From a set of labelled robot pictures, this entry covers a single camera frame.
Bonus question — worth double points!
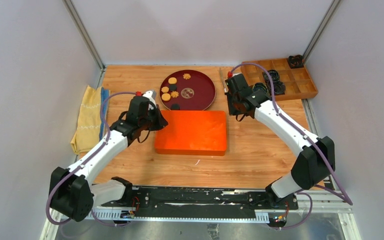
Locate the metal tongs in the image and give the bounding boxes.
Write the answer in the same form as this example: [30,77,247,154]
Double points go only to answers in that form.
[219,66,236,93]

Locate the orange box lid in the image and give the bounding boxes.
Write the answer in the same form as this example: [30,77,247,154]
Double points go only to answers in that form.
[154,110,228,156]

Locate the dark red round plate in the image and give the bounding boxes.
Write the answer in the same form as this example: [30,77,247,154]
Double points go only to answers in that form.
[157,69,216,111]

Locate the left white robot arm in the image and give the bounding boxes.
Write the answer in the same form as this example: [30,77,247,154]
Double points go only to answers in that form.
[45,91,168,225]

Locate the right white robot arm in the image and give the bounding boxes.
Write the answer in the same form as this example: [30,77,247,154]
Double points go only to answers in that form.
[224,73,335,209]

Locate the black sandwich cookie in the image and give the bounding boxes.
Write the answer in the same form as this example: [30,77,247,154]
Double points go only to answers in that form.
[168,84,178,92]
[170,103,181,111]

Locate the black paper cup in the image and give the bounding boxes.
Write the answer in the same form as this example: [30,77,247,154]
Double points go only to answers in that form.
[252,82,269,94]
[262,69,280,83]
[273,80,286,95]

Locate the yellow round cookie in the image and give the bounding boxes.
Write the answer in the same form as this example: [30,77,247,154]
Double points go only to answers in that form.
[161,93,171,102]

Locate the yellow flower cookie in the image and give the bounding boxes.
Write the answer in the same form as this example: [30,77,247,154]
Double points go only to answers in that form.
[170,91,179,98]
[183,73,191,80]

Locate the blue cloth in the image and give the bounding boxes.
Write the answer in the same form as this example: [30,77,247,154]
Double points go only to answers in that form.
[99,87,110,140]

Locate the yellow cloth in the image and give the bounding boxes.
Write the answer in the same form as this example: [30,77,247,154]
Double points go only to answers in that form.
[70,86,102,155]

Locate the wooden compartment organizer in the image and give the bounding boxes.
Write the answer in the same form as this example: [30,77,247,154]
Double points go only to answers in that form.
[240,58,319,101]

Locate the black paper cup corner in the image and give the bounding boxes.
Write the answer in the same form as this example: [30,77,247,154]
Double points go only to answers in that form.
[287,54,305,69]

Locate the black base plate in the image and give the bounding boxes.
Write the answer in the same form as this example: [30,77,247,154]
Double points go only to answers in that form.
[104,186,299,220]

